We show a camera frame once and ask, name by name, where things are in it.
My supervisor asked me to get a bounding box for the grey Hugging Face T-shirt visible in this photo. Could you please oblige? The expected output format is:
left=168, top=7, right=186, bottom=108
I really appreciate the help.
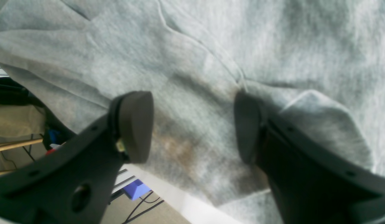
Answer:
left=0, top=0, right=385, bottom=224

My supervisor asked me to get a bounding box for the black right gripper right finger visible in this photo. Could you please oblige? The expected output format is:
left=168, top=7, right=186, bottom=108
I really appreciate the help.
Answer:
left=234, top=92, right=266, bottom=165

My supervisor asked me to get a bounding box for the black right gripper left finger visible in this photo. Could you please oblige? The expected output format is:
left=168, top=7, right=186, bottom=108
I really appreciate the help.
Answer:
left=109, top=91, right=154, bottom=164

